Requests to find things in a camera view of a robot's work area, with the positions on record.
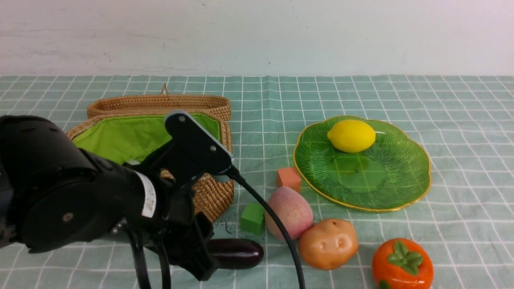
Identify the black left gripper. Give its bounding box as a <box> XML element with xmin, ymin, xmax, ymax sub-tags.
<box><xmin>137</xmin><ymin>171</ymin><xmax>220</xmax><ymax>281</ymax></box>

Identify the purple eggplant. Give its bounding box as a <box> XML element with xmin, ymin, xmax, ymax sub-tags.
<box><xmin>207</xmin><ymin>238</ymin><xmax>264</xmax><ymax>270</ymax></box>

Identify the pink peach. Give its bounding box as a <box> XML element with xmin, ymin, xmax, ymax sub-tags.
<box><xmin>267</xmin><ymin>186</ymin><xmax>314</xmax><ymax>240</ymax></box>

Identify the brown potato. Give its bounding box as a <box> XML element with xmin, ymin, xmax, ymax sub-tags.
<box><xmin>298</xmin><ymin>218</ymin><xmax>359</xmax><ymax>271</ymax></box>

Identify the yellow lemon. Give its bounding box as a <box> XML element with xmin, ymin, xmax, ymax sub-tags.
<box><xmin>327</xmin><ymin>119</ymin><xmax>376</xmax><ymax>153</ymax></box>

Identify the orange persimmon green calyx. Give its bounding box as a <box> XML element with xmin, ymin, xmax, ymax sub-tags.
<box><xmin>371</xmin><ymin>238</ymin><xmax>434</xmax><ymax>289</ymax></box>

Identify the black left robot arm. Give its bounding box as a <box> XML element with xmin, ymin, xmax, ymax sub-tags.
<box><xmin>1</xmin><ymin>115</ymin><xmax>220</xmax><ymax>289</ymax></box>

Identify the green foam cube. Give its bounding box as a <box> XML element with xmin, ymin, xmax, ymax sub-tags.
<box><xmin>239</xmin><ymin>202</ymin><xmax>265</xmax><ymax>236</ymax></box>

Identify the orange foam cube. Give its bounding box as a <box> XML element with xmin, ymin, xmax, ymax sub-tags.
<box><xmin>276</xmin><ymin>167</ymin><xmax>302</xmax><ymax>193</ymax></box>

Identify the woven wicker basket green lining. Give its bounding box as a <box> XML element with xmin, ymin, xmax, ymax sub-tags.
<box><xmin>66</xmin><ymin>112</ymin><xmax>235</xmax><ymax>223</ymax></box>

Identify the woven wicker basket lid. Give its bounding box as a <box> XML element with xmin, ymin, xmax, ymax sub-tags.
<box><xmin>86</xmin><ymin>84</ymin><xmax>232</xmax><ymax>121</ymax></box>

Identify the green glass leaf plate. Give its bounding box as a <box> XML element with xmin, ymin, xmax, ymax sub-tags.
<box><xmin>293</xmin><ymin>115</ymin><xmax>432</xmax><ymax>212</ymax></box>

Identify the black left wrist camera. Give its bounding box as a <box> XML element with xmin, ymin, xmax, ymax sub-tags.
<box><xmin>133</xmin><ymin>111</ymin><xmax>234</xmax><ymax>189</ymax></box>

